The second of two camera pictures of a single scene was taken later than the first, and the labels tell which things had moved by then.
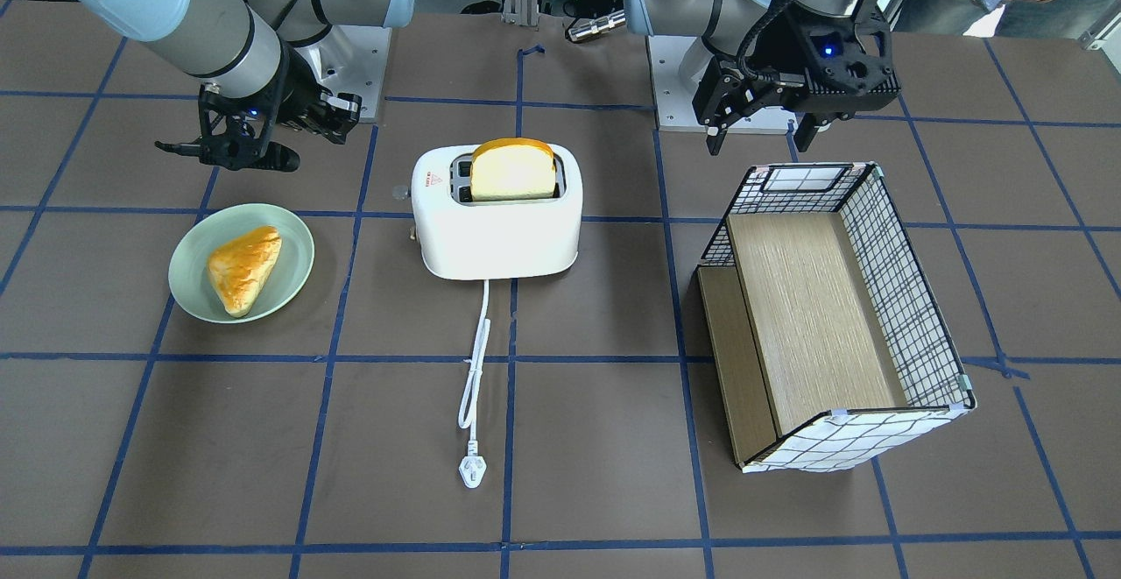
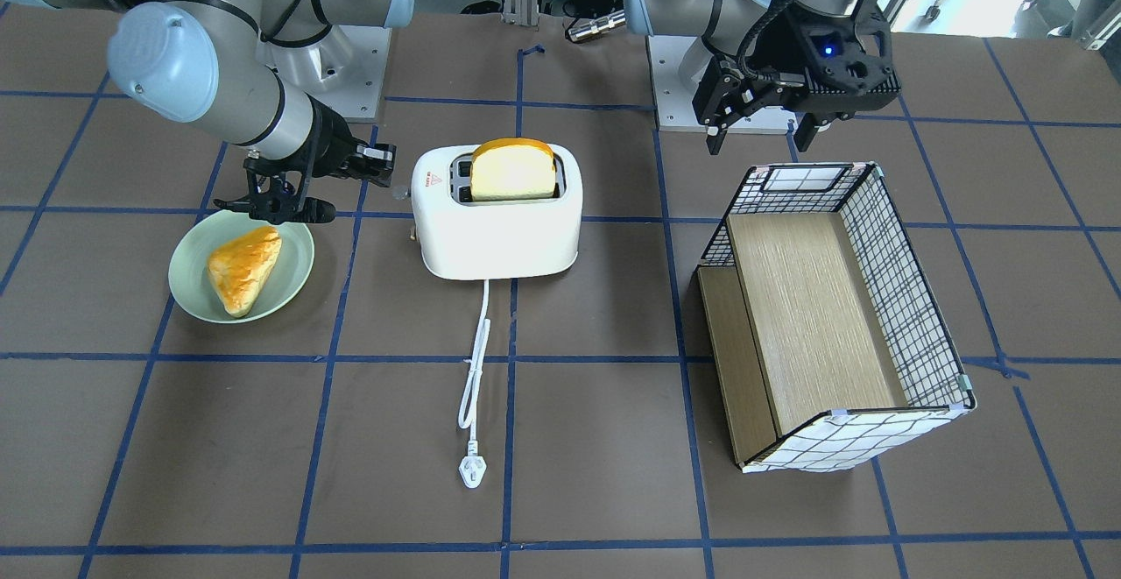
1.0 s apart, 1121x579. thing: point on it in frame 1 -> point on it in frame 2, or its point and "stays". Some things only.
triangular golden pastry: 238,266 stays
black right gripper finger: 278,157 -> 315,210
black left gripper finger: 715,143 stays
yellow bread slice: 512,168 stays
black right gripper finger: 339,132 -> 371,162
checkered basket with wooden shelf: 828,346 stays
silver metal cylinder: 596,25 stays
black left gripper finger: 805,131 stays
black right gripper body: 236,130 -> 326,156
